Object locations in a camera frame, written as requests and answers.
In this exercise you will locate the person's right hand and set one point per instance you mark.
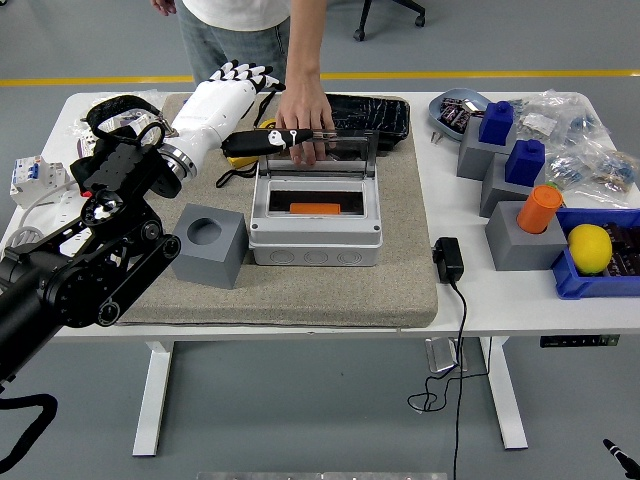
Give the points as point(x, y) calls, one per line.
point(164, 6)

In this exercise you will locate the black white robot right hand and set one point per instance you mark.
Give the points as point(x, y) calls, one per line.
point(625, 462)

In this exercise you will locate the person's left hand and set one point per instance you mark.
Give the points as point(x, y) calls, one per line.
point(305, 105)

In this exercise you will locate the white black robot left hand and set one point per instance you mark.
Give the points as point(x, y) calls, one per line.
point(215, 110)

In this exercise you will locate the orange cylinder battery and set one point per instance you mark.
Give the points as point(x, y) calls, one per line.
point(539, 207)
point(315, 208)

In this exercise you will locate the grey plastic enclosure box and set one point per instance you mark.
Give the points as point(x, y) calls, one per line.
point(315, 245)

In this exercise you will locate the person's left forearm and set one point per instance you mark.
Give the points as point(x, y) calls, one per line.
point(305, 40)

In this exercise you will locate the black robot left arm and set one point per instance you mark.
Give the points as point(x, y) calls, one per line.
point(50, 295)

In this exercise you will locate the silver box under table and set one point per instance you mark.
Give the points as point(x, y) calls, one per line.
point(440, 355)

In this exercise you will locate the person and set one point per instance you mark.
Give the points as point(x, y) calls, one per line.
point(225, 30)

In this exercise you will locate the clear plastic parts bag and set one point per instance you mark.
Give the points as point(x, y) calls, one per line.
point(150, 97)
point(567, 167)
point(520, 107)
point(565, 117)
point(615, 172)

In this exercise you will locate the small white circuit breaker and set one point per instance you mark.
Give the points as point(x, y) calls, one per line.
point(142, 122)

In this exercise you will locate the black plastic tray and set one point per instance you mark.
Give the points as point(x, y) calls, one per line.
point(380, 115)

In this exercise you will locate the black office chair base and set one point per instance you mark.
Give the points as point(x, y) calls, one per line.
point(367, 15)

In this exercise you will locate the black table control panel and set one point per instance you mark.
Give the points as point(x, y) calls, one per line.
point(575, 341)

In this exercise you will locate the white table leg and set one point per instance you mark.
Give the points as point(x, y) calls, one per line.
point(505, 400)
point(152, 400)

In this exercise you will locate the blue-grey dish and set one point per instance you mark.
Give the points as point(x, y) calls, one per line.
point(440, 125)

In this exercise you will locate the dark chip module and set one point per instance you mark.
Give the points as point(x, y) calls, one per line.
point(450, 103)
point(454, 119)

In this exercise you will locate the grey holder block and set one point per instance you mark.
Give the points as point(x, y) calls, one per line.
point(495, 195)
point(520, 250)
point(210, 265)
point(472, 157)

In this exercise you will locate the silver module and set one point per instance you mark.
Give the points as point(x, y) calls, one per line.
point(471, 107)

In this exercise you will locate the blue storage bin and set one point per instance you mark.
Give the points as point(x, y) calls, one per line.
point(590, 287)

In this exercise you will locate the grey-brown mat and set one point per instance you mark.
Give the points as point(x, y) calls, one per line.
point(325, 295)

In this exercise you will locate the blue plastic block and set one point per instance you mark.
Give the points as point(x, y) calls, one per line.
point(524, 165)
point(496, 125)

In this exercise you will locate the white circuit breaker blue levers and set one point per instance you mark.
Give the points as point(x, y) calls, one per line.
point(30, 175)

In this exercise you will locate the black power adapter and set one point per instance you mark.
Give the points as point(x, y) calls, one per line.
point(449, 260)

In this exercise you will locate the dark electronic components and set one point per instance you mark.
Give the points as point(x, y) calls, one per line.
point(625, 250)

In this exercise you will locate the yellow lemon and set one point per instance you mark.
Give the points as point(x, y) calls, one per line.
point(590, 250)

